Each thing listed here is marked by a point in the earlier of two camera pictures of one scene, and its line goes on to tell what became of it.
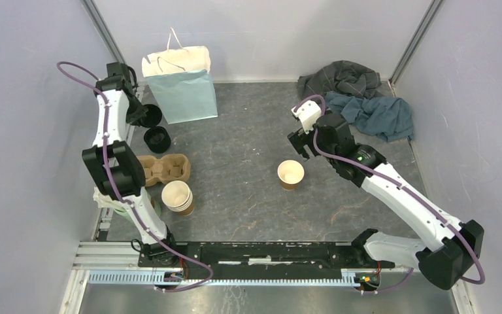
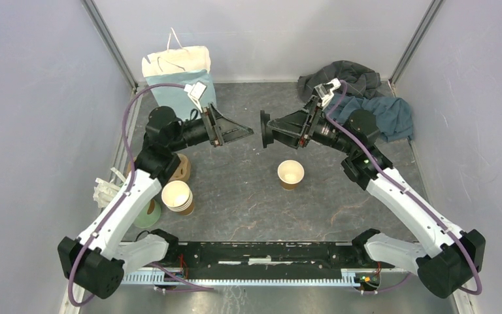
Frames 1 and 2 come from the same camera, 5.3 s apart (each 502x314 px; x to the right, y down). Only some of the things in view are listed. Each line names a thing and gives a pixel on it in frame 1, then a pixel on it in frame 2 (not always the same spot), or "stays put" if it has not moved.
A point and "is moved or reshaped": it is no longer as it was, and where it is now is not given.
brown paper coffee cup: [290, 172] stays put
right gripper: [300, 139] -> [289, 128]
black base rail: [263, 256] stays put
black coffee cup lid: [153, 116] is moved or reshaped
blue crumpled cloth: [386, 118] stays put
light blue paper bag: [181, 80] stays put
